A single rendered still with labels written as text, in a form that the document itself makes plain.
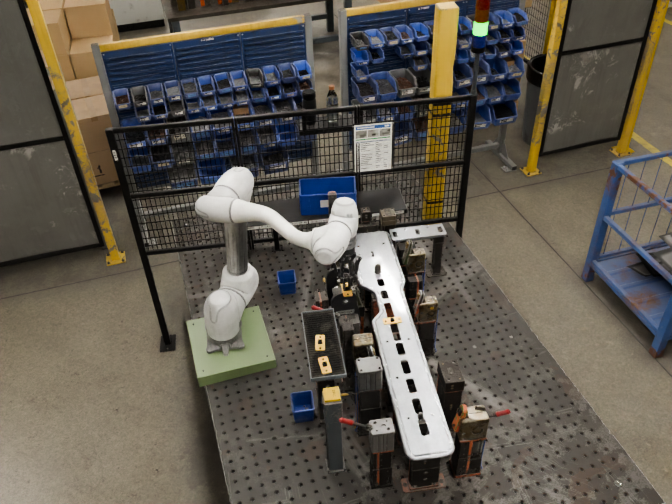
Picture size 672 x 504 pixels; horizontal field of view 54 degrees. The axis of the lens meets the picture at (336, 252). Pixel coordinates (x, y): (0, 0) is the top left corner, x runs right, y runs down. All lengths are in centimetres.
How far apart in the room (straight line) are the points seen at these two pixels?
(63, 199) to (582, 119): 414
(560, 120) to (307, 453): 386
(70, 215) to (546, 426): 345
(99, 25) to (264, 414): 497
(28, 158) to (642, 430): 406
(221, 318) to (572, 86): 370
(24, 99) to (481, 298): 298
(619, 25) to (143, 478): 462
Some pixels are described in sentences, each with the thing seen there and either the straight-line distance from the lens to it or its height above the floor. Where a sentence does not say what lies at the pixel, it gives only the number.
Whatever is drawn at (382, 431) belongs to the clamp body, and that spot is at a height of 106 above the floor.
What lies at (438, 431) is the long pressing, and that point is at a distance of 262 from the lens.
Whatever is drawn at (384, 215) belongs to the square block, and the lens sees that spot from 351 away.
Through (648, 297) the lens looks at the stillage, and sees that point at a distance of 467.
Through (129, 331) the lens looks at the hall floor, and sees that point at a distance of 461.
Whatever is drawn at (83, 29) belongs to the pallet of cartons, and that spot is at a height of 83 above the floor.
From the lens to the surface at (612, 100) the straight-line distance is 614.
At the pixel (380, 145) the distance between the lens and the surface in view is 362.
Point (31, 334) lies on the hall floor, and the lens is 485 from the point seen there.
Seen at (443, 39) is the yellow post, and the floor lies 185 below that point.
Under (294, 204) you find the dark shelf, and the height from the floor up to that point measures 103.
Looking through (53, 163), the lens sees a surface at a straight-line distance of 479.
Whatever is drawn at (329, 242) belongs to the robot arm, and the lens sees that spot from 237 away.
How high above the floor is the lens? 311
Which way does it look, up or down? 39 degrees down
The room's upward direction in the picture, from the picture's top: 2 degrees counter-clockwise
